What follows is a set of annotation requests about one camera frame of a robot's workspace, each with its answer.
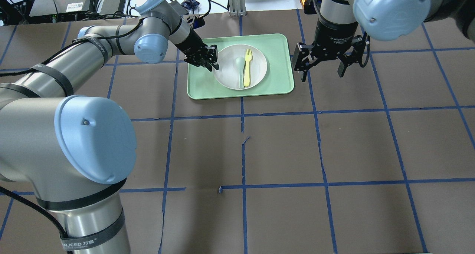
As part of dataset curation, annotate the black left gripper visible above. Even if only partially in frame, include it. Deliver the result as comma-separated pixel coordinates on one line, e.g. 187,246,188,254
174,18,219,71

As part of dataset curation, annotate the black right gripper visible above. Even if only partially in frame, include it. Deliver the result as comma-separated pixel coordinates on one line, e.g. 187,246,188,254
292,17,370,83

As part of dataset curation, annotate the white round plate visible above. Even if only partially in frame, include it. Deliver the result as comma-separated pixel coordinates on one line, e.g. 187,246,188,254
212,44,268,90

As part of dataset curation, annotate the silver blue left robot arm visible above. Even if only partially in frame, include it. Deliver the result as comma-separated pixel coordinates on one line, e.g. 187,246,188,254
1,0,219,254

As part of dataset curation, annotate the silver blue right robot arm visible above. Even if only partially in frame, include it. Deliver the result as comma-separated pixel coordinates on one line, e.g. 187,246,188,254
291,0,475,82

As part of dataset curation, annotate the yellow plastic fork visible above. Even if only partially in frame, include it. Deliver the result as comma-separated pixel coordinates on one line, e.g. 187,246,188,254
243,48,252,88

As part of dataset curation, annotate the pale green plastic spoon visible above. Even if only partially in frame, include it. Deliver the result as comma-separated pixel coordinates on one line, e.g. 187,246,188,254
235,57,245,89

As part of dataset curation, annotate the light green plastic tray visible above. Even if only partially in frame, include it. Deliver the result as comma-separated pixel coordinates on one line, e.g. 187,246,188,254
187,34,295,100

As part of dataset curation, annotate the grey electronics box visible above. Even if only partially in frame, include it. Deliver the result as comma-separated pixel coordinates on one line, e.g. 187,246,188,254
29,0,96,17

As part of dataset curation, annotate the aluminium frame post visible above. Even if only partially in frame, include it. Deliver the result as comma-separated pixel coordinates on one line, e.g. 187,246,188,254
228,0,247,16

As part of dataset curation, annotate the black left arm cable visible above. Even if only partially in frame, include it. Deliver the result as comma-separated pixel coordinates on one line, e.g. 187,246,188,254
0,0,212,247

